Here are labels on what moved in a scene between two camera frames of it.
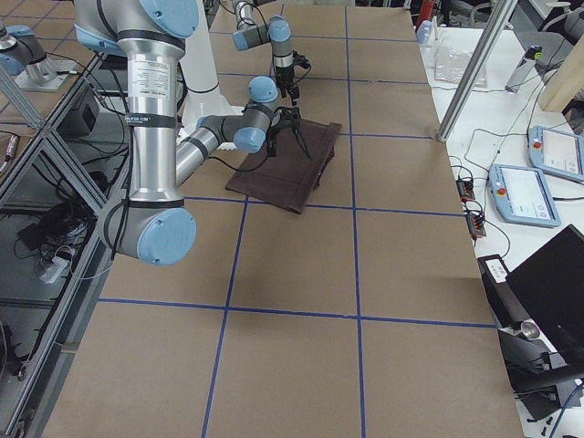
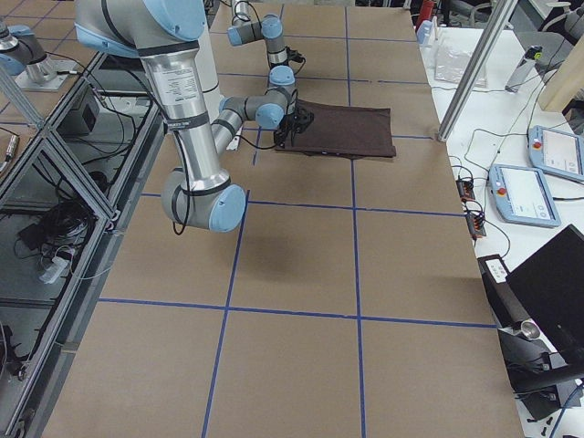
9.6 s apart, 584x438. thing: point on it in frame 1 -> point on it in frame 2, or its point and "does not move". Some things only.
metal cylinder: [530, 330] does not move
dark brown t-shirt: [288, 178] -> [347, 130]
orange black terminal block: [465, 188] does not move
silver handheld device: [532, 52] does not move
